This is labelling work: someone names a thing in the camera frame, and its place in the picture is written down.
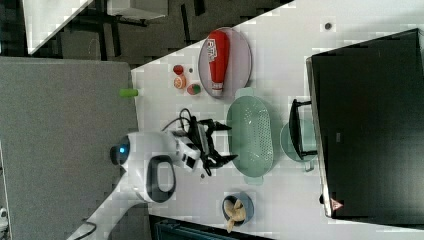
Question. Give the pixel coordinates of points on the mint green plastic strainer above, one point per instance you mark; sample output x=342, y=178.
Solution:
x=250, y=137

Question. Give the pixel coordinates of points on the blue metal frame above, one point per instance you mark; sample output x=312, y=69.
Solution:
x=170, y=229

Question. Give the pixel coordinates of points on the red toy strawberry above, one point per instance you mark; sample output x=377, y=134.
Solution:
x=178, y=69

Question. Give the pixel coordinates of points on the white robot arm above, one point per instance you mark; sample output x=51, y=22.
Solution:
x=149, y=160

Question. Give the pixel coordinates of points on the orange slice toy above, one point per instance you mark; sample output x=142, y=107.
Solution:
x=180, y=82

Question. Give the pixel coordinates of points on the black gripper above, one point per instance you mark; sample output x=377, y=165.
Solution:
x=200, y=133

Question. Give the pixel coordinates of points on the red ketchup bottle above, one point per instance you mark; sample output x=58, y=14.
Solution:
x=218, y=47

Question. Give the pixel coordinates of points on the black toaster oven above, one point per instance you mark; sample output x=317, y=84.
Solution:
x=367, y=107

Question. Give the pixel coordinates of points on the grey round plate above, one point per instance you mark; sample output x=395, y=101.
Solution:
x=238, y=69

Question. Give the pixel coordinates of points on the cream toy chicken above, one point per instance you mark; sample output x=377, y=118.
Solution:
x=236, y=213

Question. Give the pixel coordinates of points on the mint green cup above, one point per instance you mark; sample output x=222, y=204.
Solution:
x=308, y=143

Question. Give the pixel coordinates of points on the blue bowl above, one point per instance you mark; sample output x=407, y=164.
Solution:
x=246, y=204

